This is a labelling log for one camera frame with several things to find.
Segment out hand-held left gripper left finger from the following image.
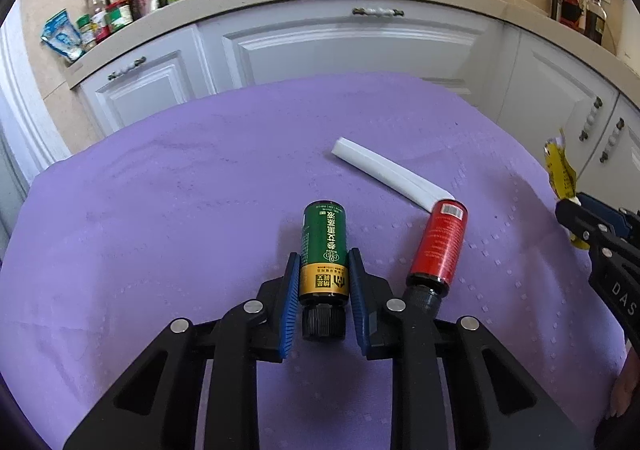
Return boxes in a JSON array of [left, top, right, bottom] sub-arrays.
[[64, 252, 302, 450]]

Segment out white beaded door handle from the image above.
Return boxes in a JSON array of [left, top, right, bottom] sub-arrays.
[[598, 117, 626, 164], [579, 97, 604, 142]]

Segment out green spray bottle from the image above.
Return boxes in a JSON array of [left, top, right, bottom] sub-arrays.
[[299, 200, 350, 342]]

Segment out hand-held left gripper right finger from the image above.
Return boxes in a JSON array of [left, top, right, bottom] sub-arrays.
[[348, 247, 594, 450]]

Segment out small cabinet handle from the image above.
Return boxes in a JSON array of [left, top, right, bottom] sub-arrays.
[[107, 56, 147, 81]]

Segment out white kitchen cabinet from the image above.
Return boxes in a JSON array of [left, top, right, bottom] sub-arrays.
[[0, 0, 640, 181]]

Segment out blue and white packets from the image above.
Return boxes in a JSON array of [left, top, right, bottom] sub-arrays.
[[40, 9, 86, 63]]

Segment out yellow snack wrapper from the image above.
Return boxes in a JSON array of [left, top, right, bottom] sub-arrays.
[[542, 129, 592, 250]]

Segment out purple cloth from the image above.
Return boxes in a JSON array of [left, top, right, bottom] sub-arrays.
[[0, 71, 629, 450]]

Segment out white folded paper strip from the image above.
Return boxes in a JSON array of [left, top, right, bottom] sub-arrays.
[[331, 135, 456, 211]]

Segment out wide drawer handle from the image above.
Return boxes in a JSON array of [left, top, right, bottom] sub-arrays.
[[352, 7, 405, 19]]

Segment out person's right hand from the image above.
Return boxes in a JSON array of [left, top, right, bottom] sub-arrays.
[[606, 363, 640, 422]]

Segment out brown liquid glass bottle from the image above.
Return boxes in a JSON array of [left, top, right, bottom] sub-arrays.
[[583, 0, 609, 44]]

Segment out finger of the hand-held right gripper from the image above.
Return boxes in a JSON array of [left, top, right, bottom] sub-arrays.
[[554, 198, 619, 254], [579, 193, 640, 252]]

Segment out red jar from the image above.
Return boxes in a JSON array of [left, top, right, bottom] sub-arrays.
[[559, 0, 589, 29]]

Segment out red spray bottle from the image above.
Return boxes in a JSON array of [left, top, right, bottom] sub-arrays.
[[402, 198, 470, 319]]

